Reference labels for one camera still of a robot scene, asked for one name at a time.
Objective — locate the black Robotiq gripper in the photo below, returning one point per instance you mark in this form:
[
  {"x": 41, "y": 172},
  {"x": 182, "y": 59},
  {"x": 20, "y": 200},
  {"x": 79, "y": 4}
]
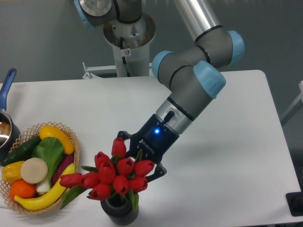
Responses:
[{"x": 153, "y": 139}]

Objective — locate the red tulip bouquet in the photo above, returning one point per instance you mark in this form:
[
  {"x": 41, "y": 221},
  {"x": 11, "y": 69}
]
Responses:
[{"x": 114, "y": 179}]

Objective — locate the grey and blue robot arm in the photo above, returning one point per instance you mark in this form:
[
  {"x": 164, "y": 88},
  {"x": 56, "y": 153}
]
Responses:
[{"x": 192, "y": 76}]

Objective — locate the dark grey ribbed vase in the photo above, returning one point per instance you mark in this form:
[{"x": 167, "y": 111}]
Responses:
[{"x": 119, "y": 210}]

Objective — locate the purple sweet potato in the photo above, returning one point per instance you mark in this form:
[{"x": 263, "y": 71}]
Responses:
[{"x": 62, "y": 166}]

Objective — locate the green bok choy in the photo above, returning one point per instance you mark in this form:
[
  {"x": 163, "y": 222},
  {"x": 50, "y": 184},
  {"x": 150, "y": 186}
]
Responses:
[{"x": 51, "y": 151}]

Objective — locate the yellow banana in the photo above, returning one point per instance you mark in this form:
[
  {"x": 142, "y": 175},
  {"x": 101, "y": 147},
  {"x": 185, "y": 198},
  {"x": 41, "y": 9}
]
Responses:
[{"x": 50, "y": 197}]

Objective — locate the yellow squash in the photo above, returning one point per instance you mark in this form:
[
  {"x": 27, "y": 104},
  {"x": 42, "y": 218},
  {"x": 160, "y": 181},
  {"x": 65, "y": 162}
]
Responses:
[{"x": 52, "y": 131}]

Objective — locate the beige round slice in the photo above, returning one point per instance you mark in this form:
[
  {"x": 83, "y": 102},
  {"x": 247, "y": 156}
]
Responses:
[{"x": 34, "y": 170}]

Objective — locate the green cucumber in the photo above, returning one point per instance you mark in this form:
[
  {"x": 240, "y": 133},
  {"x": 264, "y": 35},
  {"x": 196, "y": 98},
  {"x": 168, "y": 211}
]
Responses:
[{"x": 22, "y": 152}]

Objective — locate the orange fruit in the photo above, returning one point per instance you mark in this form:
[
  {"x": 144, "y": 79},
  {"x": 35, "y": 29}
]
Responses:
[{"x": 22, "y": 189}]

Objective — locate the yellow bell pepper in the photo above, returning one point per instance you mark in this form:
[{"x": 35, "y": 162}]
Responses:
[{"x": 12, "y": 172}]

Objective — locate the black device at table edge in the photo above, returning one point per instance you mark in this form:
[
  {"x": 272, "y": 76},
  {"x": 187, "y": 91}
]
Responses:
[{"x": 295, "y": 203}]

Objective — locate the white furniture leg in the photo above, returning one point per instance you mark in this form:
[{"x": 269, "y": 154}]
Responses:
[{"x": 294, "y": 107}]

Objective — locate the white metal base frame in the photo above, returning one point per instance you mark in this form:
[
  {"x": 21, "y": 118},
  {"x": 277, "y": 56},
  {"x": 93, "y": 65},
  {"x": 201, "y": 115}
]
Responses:
[{"x": 99, "y": 69}]

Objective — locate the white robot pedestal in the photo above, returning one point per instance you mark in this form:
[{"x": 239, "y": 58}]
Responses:
[{"x": 131, "y": 45}]

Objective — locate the blue handled saucepan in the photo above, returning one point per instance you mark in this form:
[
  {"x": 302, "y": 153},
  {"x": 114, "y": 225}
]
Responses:
[{"x": 9, "y": 132}]

